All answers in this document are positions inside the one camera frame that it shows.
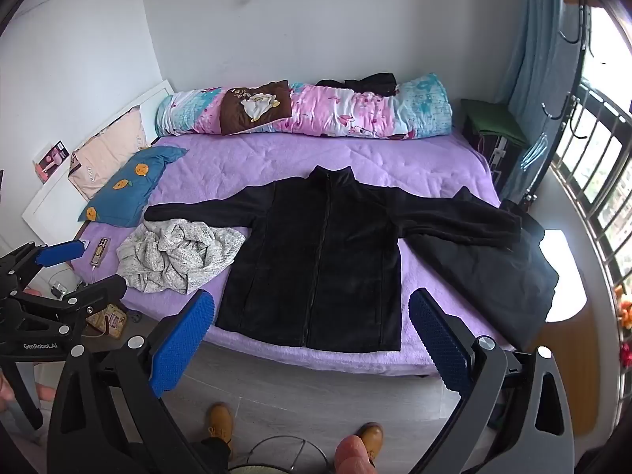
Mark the blue curtain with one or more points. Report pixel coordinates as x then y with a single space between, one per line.
533 59

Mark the person's tan boot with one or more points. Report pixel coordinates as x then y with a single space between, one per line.
219 419
371 437

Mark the orange flowers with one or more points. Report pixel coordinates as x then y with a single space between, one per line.
624 308

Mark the person's right tan boot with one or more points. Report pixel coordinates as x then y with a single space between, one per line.
371 437

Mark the patterned bag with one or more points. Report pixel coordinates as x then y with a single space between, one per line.
111 323

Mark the grey white knit garment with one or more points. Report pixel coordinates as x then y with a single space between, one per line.
173 252

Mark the white charger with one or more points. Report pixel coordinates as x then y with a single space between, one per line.
59 290

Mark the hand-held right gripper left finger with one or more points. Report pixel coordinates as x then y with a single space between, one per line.
181 343

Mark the black coat rack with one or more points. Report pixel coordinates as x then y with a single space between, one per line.
585 34

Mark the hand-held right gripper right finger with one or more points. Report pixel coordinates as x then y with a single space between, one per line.
440 340

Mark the person's left tan boot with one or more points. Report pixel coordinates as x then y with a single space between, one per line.
219 419

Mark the black pants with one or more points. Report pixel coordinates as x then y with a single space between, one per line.
484 276

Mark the black garment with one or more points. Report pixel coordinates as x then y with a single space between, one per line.
375 83

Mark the pink picture card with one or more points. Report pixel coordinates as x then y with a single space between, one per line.
49 160

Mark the white headboard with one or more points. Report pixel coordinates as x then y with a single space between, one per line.
44 207

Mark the bed with purple sheet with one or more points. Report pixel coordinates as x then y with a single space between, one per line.
247 158

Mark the green cloth covered box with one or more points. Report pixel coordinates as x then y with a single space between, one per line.
493 118

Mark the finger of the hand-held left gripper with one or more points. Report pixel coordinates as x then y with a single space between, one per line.
57 253
96 291

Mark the person's left hand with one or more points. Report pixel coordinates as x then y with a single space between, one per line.
4 391

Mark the black fleece jacket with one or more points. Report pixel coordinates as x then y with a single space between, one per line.
321 256

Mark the pink pillow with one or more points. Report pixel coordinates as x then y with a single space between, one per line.
103 158

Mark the phone with patterned case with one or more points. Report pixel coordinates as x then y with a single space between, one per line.
100 253

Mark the blue clothes hangers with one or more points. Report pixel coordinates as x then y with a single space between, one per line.
533 153

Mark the brown printed blanket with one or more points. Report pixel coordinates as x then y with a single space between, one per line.
232 108

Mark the rolled floral quilt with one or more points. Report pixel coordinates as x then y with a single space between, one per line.
335 108

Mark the blue pillow with orange prints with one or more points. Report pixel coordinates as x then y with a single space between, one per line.
128 192

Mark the black window railing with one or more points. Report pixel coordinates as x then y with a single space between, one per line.
592 158

